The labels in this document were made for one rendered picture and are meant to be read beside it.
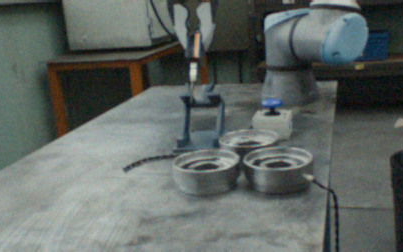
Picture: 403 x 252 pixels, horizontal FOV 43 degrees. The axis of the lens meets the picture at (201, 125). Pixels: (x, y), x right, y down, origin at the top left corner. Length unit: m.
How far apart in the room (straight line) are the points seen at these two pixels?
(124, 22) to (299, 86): 1.94
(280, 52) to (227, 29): 3.38
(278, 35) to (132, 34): 1.88
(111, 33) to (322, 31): 2.09
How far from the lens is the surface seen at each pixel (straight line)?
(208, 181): 0.75
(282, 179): 0.74
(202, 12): 0.96
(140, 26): 3.06
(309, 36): 1.21
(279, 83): 1.30
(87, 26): 3.20
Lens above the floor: 1.09
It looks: 15 degrees down
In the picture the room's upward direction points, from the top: 5 degrees counter-clockwise
